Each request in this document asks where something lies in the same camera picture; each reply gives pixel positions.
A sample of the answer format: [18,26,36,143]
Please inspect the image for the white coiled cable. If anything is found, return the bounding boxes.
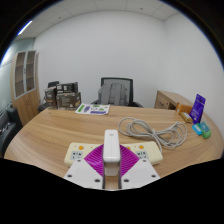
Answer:
[117,116,188,154]

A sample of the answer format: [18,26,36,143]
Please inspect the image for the green small box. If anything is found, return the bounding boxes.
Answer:
[198,121,212,140]

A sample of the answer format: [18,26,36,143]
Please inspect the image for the wooden glass-door shelf unit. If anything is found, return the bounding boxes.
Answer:
[9,49,42,127]

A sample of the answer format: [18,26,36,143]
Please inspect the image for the printed paper sheet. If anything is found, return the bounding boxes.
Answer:
[74,103,111,116]

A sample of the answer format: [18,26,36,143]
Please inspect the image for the white charger block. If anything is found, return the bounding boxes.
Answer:
[102,129,121,177]

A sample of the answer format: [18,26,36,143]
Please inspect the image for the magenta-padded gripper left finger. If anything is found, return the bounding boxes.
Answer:
[63,143,105,190]

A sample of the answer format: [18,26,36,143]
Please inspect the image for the blue small box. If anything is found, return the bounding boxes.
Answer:
[191,122,203,136]

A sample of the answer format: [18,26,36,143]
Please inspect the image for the purple standing card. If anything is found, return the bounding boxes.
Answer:
[188,93,207,125]

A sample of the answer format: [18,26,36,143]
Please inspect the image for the wooden side cabinet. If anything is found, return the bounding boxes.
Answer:
[153,89,195,111]

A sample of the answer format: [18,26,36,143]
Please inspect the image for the black visitor chair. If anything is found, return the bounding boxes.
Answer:
[37,80,60,113]

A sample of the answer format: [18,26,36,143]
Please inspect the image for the small tan box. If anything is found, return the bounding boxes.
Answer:
[179,111,194,124]

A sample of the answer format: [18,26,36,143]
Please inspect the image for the large dark cardboard box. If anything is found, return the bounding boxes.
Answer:
[55,92,82,110]

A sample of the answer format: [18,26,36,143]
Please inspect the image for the grey backpack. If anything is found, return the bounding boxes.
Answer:
[97,82,129,107]

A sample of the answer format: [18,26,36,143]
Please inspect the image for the cream power strip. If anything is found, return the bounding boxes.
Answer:
[63,141,164,168]

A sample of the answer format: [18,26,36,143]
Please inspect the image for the orange box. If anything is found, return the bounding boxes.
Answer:
[175,101,194,116]

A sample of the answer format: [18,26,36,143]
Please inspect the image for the rectangular ceiling light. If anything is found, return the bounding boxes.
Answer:
[17,20,34,36]

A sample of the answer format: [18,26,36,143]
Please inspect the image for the small dark cardboard box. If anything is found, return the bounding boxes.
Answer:
[55,82,79,95]

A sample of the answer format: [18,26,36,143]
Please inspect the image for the black mesh office chair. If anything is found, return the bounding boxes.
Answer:
[90,77,144,108]

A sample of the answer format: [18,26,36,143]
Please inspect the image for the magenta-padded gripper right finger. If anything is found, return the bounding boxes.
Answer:
[118,144,161,190]

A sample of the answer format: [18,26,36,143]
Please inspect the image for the black sofa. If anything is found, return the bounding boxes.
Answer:
[0,104,24,158]

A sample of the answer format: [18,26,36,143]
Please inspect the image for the brown narrow cardboard box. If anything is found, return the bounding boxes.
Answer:
[44,86,58,108]

